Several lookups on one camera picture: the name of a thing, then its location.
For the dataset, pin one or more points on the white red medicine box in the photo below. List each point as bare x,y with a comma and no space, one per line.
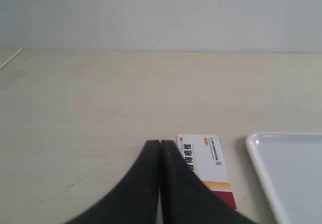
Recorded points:
203,155

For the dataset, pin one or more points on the white plastic tray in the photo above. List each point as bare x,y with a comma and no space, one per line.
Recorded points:
288,166

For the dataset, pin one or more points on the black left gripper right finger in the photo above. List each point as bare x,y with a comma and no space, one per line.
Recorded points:
185,199

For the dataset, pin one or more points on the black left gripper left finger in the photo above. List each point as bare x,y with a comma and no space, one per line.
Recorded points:
134,198

